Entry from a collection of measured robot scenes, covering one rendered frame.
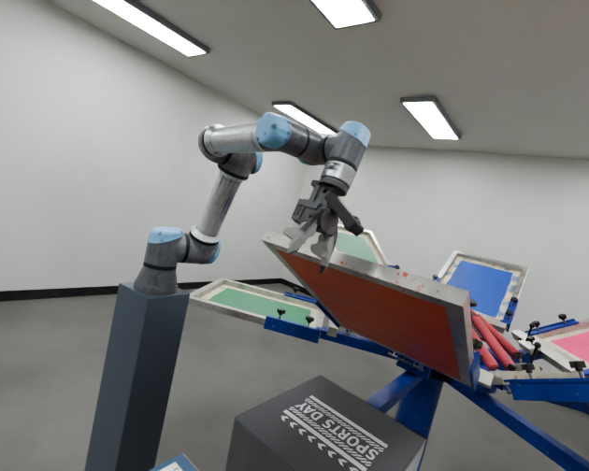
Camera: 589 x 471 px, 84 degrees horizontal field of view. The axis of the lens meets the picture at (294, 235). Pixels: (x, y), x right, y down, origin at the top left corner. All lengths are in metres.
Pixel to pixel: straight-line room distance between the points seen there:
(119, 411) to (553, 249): 5.00
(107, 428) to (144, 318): 0.46
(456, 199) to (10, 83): 5.51
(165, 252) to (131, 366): 0.41
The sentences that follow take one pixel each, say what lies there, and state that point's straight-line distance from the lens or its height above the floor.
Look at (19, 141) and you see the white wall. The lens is 4.28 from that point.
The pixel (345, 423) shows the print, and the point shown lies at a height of 0.95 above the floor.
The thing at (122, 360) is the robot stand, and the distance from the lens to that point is 1.39.
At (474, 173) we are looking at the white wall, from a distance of 5.57.
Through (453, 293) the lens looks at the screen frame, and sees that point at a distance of 0.76.
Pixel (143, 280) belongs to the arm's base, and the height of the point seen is 1.24.
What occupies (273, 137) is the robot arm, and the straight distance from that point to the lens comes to 0.75.
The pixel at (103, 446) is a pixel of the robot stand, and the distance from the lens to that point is 1.59.
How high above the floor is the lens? 1.61
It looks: 5 degrees down
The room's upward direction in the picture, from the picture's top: 13 degrees clockwise
